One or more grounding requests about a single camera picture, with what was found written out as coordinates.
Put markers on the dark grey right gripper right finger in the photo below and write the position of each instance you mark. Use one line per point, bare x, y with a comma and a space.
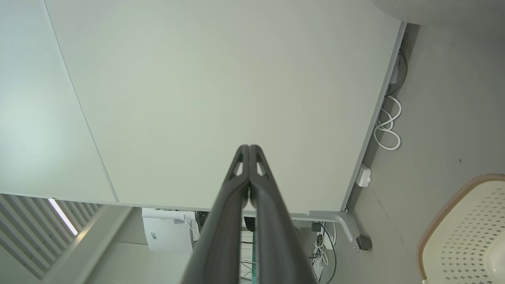
276, 244

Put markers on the white power adapter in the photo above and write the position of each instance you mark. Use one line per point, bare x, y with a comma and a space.
363, 175

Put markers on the cream perforated laundry basket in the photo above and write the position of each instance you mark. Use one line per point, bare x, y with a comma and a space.
465, 236

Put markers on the white box appliance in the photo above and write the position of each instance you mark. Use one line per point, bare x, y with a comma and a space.
165, 236

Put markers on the long ceiling light strip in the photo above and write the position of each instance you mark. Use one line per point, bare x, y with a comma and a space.
63, 217

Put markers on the grey table leg with foot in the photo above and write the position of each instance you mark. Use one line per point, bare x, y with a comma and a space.
335, 217

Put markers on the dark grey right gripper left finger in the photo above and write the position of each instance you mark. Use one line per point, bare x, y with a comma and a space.
225, 236

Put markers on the black castor wheel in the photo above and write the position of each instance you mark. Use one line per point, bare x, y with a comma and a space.
364, 242

